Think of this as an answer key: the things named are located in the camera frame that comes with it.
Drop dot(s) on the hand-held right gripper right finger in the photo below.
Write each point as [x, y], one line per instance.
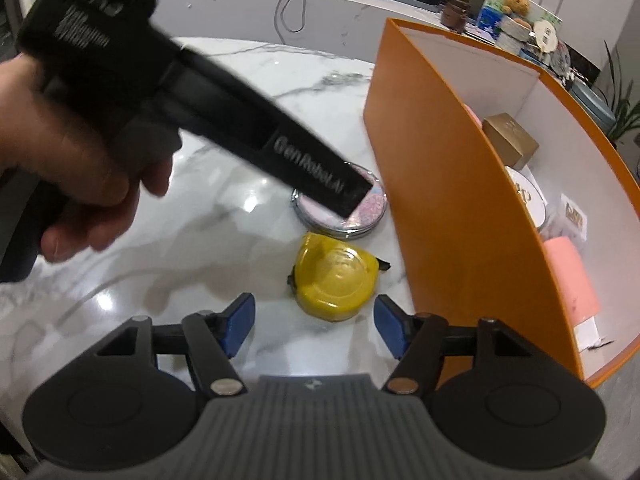
[389, 322]

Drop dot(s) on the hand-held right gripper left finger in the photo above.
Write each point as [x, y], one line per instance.
[239, 321]

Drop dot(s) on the yellow tape measure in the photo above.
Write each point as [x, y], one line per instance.
[335, 282]

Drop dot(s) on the round pink compact mirror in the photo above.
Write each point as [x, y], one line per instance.
[320, 216]

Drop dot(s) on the orange storage box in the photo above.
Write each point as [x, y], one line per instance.
[450, 185]

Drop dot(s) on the round white gold compact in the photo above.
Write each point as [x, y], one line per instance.
[529, 200]

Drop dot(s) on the pink box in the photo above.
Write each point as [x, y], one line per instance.
[571, 280]

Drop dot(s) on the gold square box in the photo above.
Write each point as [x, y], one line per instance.
[510, 141]

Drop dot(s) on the person's left hand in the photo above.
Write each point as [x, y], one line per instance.
[75, 160]

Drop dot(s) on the marble tv cabinet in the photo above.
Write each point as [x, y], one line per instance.
[240, 15]

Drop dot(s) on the clear bag with gold print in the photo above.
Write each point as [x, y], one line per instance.
[572, 217]

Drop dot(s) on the grey blue trash bin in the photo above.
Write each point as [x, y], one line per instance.
[595, 105]

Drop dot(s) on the green potted plant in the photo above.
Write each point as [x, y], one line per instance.
[622, 105]

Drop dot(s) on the blue tissue box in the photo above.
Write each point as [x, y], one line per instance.
[489, 17]

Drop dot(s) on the white round fan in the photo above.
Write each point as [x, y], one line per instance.
[545, 36]

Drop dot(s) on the teddy bear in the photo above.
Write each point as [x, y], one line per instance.
[516, 4]

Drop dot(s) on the green white poster card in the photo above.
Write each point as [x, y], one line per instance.
[545, 14]

